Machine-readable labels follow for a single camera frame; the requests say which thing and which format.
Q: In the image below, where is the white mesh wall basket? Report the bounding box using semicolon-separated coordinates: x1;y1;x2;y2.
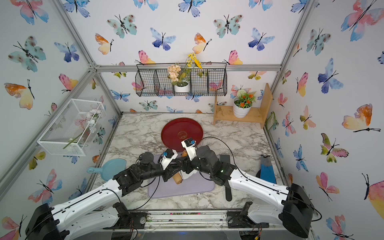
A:
37;99;106;157

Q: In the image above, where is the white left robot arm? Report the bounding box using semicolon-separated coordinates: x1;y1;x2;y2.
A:
25;149;190;240

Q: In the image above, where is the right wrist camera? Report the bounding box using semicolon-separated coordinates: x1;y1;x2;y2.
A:
181;138;197;161

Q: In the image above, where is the white dough piece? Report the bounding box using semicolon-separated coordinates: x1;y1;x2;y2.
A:
181;170;198;180

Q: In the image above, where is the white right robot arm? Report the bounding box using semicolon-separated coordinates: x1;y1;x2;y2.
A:
182;146;315;239

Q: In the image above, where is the wooden shelf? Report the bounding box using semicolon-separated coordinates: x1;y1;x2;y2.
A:
213;84;273;126

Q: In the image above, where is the white pot with flowers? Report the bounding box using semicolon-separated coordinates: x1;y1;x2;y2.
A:
167;53;203;94

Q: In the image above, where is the blue rubber glove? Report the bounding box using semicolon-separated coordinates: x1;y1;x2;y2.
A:
260;155;277;184

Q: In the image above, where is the black wire wall basket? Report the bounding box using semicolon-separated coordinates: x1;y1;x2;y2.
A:
133;62;228;97

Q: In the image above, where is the red round tray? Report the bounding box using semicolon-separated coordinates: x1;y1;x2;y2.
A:
161;118;204;152

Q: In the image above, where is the white ribbed flower pot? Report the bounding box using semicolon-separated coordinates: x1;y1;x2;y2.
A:
233;99;251;119

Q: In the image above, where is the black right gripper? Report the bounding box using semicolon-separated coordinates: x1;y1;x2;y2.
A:
174;152;214;178

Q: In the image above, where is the lavender silicone mat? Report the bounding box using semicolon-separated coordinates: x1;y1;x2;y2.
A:
148;173;215;199

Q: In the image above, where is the orange flower plant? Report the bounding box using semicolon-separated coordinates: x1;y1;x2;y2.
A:
234;89;256;109

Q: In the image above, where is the black handled strainer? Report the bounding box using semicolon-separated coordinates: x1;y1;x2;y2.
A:
220;155;233;202

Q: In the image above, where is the green paper packet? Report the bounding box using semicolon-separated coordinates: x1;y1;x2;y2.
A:
265;112;279;131

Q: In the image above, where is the pink artificial flower stem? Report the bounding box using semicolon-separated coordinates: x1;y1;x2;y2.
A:
63;109;103;149

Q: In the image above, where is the teal plastic scoop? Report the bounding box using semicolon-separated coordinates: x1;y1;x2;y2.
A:
87;159;127;182

